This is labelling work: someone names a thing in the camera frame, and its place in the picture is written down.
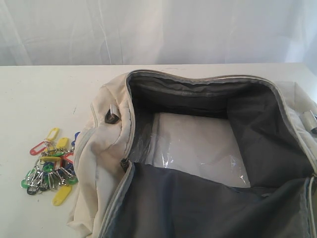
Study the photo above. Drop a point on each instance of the beige fabric duffel bag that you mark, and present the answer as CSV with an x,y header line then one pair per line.
x,y
120,195

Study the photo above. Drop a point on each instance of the blue key tag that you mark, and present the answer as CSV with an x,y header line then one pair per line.
x,y
75,138

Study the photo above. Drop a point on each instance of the yellow key tag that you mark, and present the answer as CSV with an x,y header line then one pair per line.
x,y
62,144
52,134
61,195

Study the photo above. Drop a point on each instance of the red key tag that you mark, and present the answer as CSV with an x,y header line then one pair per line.
x,y
37,149

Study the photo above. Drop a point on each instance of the green key tag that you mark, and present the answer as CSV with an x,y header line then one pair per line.
x,y
29,178

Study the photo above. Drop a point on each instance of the white backdrop curtain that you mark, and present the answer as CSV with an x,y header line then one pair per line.
x,y
89,32

